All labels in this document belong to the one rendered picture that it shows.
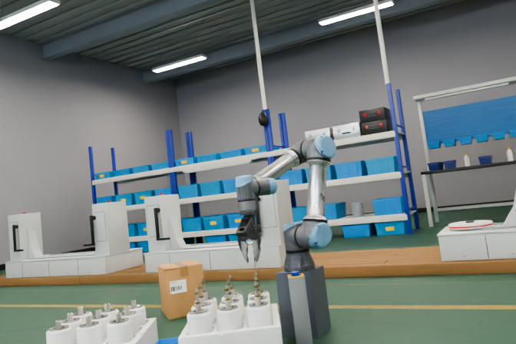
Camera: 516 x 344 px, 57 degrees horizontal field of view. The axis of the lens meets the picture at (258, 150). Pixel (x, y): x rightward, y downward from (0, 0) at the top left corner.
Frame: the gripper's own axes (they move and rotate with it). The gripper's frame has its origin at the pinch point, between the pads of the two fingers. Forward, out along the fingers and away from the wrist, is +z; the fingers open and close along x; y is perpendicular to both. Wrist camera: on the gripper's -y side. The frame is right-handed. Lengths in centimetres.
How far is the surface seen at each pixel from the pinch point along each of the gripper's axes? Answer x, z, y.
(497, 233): -120, 17, 160
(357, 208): -2, 5, 462
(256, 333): -4.6, 25.2, -17.2
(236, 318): 3.6, 19.6, -15.7
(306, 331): -17.2, 33.2, 11.1
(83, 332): 60, 18, -34
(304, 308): -17.4, 23.6, 11.2
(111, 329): 49, 18, -30
